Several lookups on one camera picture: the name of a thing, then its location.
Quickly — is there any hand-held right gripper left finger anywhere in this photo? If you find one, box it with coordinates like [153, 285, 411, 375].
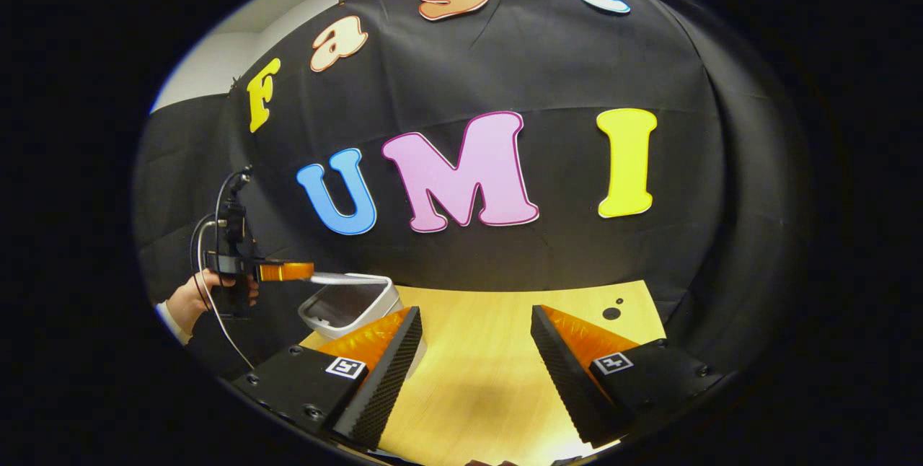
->
[231, 306, 424, 451]

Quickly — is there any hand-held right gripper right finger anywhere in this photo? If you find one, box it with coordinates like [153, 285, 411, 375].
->
[531, 304, 725, 449]

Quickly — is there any wooden desktop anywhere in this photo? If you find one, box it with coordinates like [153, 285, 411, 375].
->
[299, 279, 668, 466]

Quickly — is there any black backdrop cloth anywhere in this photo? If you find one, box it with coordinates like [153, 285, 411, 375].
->
[133, 0, 816, 380]

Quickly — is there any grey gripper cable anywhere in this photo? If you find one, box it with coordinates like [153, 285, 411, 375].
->
[190, 170, 257, 371]

